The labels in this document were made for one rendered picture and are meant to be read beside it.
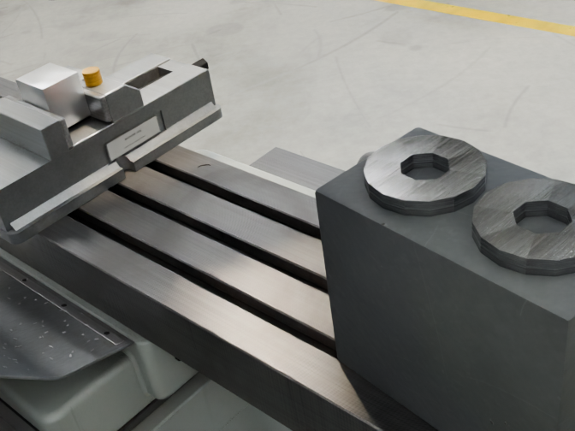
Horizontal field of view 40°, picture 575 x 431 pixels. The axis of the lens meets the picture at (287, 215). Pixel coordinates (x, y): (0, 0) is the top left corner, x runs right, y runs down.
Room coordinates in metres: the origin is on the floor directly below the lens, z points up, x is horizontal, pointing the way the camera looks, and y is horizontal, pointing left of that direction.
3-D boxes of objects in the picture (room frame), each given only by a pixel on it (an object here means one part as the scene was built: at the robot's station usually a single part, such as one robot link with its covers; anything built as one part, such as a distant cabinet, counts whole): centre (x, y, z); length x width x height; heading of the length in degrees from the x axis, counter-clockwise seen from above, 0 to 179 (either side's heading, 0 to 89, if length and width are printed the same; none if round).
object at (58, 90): (0.91, 0.26, 1.05); 0.06 x 0.05 x 0.06; 43
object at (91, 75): (0.93, 0.21, 1.06); 0.02 x 0.02 x 0.02
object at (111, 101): (0.95, 0.22, 1.03); 0.12 x 0.06 x 0.04; 43
